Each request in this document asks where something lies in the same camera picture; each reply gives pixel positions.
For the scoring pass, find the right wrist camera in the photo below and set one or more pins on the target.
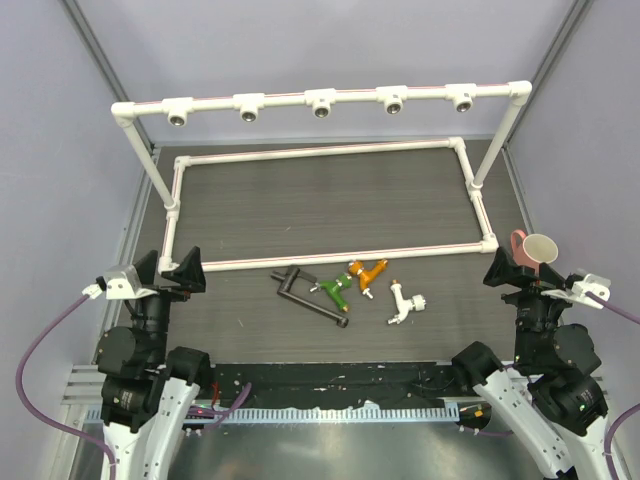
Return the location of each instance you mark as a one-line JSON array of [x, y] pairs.
[[582, 288]]

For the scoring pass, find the orange faucet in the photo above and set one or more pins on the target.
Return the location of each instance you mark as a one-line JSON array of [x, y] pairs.
[[366, 276]]

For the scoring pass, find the dark metal long faucet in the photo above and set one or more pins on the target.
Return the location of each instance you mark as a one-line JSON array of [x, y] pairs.
[[294, 284]]

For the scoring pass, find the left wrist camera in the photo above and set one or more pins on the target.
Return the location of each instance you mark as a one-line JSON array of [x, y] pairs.
[[119, 283]]

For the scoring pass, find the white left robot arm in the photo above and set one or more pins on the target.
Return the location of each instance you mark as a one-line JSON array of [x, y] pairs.
[[148, 389]]

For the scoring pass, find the white faucet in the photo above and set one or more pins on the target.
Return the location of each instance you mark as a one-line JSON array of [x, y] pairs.
[[404, 306]]

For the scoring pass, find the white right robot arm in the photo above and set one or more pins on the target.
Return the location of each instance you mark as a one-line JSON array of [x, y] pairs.
[[561, 418]]

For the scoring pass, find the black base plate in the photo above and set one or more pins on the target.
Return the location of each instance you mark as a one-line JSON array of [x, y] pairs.
[[339, 385]]

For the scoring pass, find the grey slotted cable duct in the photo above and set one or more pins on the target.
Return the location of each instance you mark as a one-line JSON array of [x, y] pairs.
[[369, 413]]

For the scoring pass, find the green faucet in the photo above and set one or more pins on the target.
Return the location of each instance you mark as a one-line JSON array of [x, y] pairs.
[[334, 289]]

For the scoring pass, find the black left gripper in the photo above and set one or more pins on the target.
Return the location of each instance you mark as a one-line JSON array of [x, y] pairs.
[[189, 274]]

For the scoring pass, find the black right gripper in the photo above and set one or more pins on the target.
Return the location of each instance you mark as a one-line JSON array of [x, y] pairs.
[[503, 268]]

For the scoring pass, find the pink mug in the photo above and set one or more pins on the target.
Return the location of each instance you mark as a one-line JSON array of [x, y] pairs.
[[532, 249]]

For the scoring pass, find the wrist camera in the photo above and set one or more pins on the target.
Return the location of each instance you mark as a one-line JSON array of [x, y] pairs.
[[119, 283], [582, 288]]

